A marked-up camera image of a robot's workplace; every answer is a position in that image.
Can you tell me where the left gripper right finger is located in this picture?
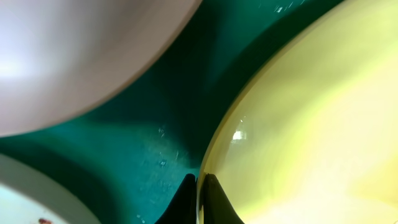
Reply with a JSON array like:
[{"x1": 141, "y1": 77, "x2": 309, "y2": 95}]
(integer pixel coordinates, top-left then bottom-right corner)
[{"x1": 203, "y1": 174, "x2": 244, "y2": 224}]

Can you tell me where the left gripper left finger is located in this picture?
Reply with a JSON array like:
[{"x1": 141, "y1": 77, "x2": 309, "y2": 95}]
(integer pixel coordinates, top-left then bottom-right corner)
[{"x1": 155, "y1": 174, "x2": 197, "y2": 224}]

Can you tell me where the yellow plate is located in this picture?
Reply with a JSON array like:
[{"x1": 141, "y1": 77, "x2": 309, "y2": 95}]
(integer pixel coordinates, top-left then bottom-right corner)
[{"x1": 196, "y1": 0, "x2": 397, "y2": 223}]

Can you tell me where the teal plastic tray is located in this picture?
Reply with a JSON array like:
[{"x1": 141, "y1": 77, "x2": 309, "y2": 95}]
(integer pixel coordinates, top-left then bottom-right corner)
[{"x1": 1, "y1": 0, "x2": 337, "y2": 223}]

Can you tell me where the white plate front with stain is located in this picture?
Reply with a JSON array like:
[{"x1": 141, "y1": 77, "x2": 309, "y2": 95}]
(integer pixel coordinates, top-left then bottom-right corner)
[{"x1": 1, "y1": 155, "x2": 100, "y2": 224}]

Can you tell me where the white plate rear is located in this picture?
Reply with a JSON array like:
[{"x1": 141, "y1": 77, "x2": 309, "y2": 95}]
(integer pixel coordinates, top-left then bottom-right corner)
[{"x1": 1, "y1": 0, "x2": 201, "y2": 136}]

